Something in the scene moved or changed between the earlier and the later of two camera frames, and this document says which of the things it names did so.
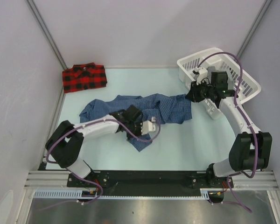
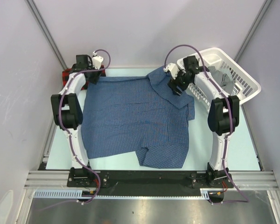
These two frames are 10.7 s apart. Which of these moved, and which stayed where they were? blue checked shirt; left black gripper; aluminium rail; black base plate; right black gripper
Moved: right black gripper; left black gripper; blue checked shirt
Stayed: black base plate; aluminium rail
